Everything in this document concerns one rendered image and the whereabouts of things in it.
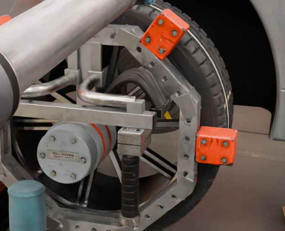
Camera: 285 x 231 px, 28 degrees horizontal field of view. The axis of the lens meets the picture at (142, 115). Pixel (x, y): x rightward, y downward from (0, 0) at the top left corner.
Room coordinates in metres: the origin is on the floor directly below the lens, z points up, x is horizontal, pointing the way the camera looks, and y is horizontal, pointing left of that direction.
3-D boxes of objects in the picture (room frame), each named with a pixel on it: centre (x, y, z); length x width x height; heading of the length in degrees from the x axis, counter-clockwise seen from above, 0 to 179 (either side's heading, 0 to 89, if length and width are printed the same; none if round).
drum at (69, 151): (1.29, 0.15, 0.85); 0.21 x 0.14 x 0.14; 166
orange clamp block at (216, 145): (1.29, -0.18, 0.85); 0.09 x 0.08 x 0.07; 76
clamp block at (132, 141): (1.12, 0.01, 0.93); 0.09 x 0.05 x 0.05; 166
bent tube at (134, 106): (1.21, 0.06, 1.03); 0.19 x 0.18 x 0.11; 166
